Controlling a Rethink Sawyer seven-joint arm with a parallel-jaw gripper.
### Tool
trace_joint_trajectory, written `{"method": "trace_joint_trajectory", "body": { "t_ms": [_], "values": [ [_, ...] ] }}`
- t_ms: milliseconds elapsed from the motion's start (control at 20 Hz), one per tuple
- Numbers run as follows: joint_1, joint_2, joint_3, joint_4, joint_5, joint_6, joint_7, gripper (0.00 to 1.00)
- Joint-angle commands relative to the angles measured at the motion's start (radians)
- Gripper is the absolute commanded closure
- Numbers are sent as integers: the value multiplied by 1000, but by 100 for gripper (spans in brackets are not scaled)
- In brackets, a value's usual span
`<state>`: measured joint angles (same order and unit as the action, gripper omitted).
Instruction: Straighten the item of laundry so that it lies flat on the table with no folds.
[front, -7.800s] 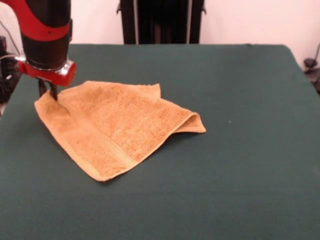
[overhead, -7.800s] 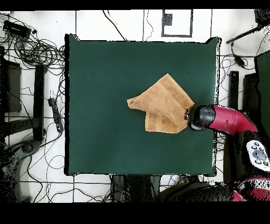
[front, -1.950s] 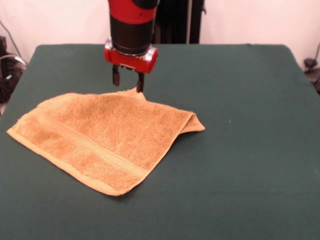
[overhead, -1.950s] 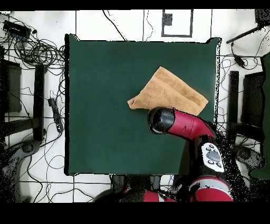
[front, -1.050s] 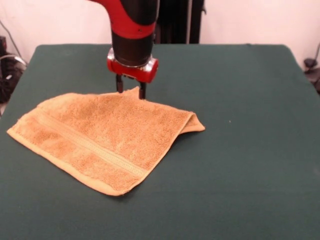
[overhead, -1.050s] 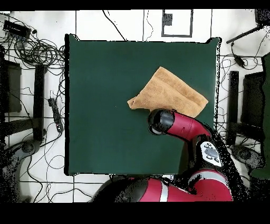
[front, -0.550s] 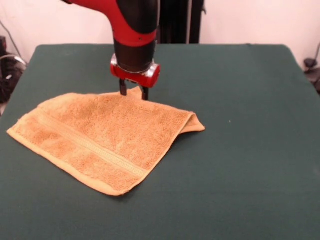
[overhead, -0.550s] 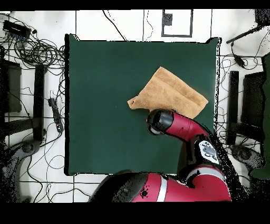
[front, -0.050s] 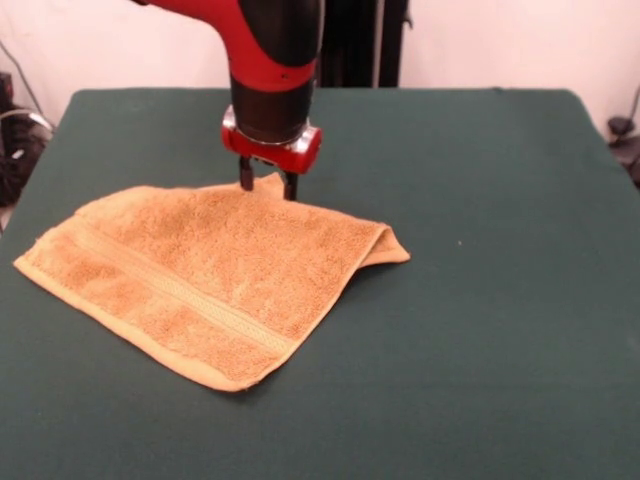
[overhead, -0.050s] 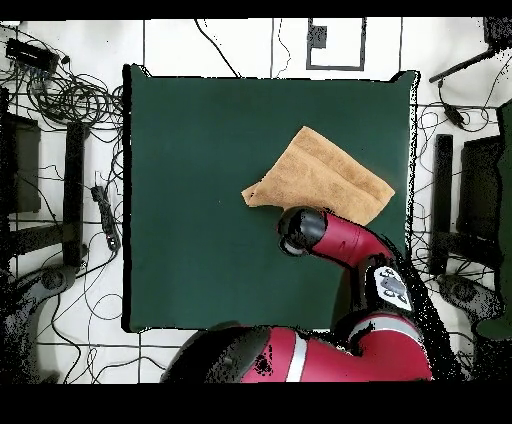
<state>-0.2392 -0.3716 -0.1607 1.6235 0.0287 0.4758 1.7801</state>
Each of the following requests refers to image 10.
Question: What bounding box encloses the orange terry towel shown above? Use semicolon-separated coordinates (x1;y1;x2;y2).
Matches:
240;125;396;227

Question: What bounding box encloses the dark flat panel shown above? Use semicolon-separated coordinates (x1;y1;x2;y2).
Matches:
0;112;42;214
457;135;503;243

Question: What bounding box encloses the dark green table cloth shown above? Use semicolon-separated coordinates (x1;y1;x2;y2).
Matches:
122;63;419;333

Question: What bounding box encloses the black power strip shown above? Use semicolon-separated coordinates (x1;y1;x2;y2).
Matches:
90;184;122;252

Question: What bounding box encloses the black upright bar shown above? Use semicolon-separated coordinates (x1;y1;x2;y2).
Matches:
429;133;455;275
62;120;87;268

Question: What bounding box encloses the grey caster leg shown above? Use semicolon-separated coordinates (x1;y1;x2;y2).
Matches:
436;272;504;325
0;263;79;383

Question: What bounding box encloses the black power adapter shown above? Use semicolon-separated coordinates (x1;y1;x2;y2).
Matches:
442;103;466;130

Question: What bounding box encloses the black thin rod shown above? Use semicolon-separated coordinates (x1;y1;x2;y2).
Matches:
428;47;501;84

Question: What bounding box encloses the black electronics box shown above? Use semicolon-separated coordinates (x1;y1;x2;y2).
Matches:
5;38;60;73

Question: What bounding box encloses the black speckled box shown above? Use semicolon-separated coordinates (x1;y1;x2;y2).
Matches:
482;16;512;51

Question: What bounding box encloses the grey square floor frame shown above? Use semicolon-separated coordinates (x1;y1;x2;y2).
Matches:
305;17;367;72

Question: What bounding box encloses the long black floor cable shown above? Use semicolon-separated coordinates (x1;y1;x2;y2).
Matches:
193;18;242;79

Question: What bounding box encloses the tangle of black cables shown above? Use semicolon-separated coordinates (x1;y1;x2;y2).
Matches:
0;59;125;133

